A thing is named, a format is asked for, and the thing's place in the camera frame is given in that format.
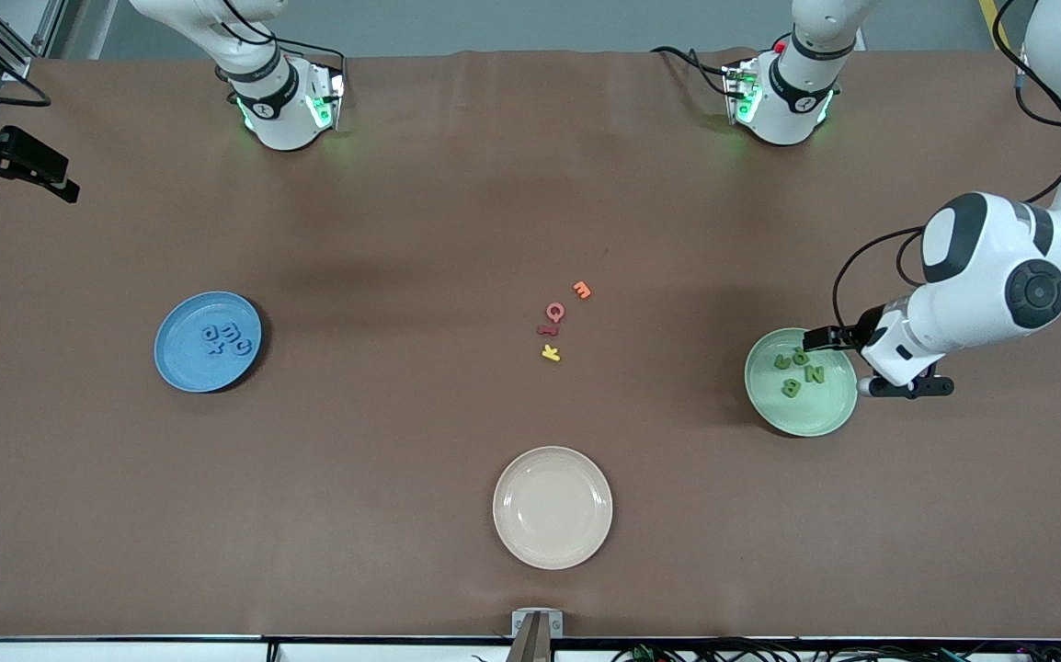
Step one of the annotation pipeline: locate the brown table cover sheet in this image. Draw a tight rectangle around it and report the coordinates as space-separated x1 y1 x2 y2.
0 48 1061 640

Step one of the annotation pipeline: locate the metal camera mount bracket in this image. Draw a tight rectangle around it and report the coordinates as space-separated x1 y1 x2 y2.
505 609 565 662

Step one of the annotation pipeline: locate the aluminium frame post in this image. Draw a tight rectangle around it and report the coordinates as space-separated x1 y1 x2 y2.
0 0 90 82

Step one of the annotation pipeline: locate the beige plate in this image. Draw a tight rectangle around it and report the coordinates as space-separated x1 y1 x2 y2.
493 446 613 570

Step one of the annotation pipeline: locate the black cable bundle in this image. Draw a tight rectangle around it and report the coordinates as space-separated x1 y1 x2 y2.
609 637 1061 662

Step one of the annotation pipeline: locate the green plate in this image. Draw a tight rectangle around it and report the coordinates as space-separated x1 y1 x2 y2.
744 328 859 438

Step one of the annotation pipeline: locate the blue plate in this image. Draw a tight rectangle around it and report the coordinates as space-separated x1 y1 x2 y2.
154 291 263 394

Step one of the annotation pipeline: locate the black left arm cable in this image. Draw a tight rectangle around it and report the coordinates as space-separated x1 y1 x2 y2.
830 0 1061 330

